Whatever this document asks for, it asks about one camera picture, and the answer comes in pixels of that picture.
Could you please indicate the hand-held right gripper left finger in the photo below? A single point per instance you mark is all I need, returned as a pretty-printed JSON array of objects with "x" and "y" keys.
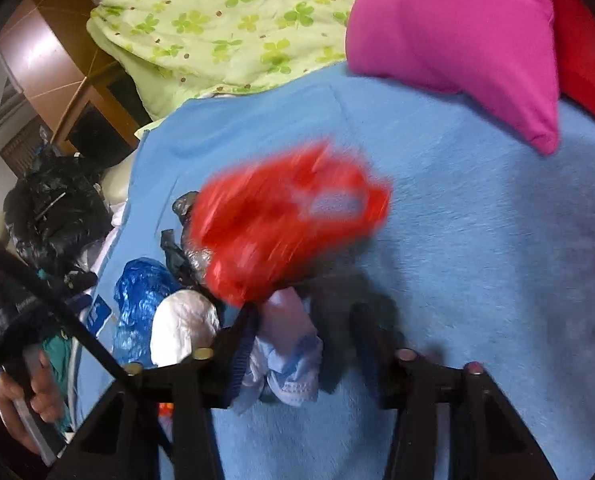
[{"x": 245, "y": 342}]

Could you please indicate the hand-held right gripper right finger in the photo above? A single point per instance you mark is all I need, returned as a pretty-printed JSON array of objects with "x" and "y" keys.
[{"x": 368, "y": 342}]

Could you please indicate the white tissue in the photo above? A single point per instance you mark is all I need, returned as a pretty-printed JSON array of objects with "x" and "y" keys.
[{"x": 287, "y": 315}]

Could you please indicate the white plastic bag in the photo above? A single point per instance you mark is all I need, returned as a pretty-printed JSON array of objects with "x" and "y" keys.
[{"x": 182, "y": 325}]

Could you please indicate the red plastic bag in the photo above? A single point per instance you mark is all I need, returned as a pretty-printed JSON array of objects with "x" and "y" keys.
[{"x": 257, "y": 230}]

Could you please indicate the blue plastic bag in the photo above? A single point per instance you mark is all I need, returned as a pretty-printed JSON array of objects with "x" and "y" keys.
[{"x": 137, "y": 295}]

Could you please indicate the person's left hand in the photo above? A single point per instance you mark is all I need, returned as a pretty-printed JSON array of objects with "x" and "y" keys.
[{"x": 47, "y": 395}]

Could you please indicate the teal garment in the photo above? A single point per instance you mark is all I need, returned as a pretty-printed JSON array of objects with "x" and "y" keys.
[{"x": 60, "y": 360}]

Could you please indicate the black plastic bag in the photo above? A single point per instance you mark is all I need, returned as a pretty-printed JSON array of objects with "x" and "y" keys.
[{"x": 177, "y": 255}]

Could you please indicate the black puffer jacket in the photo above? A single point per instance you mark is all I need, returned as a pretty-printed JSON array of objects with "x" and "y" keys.
[{"x": 52, "y": 210}]

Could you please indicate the white bed sheet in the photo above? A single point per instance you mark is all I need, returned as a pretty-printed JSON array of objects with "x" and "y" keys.
[{"x": 110, "y": 240}]

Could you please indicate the blue blanket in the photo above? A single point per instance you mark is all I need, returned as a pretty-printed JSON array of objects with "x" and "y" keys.
[{"x": 477, "y": 260}]

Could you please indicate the cream cushion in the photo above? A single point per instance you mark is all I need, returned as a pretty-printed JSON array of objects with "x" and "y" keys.
[{"x": 117, "y": 185}]

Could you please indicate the wooden cabinet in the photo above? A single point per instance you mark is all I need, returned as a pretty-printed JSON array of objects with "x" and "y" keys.
[{"x": 97, "y": 125}]

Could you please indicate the pink pillow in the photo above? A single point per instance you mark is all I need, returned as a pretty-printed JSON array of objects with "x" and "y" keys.
[{"x": 452, "y": 35}]

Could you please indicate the green clover print quilt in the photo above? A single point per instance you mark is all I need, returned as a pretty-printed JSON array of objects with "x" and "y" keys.
[{"x": 217, "y": 20}]

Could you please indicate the red paper bag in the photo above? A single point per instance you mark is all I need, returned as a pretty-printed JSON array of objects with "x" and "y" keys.
[{"x": 587, "y": 60}]

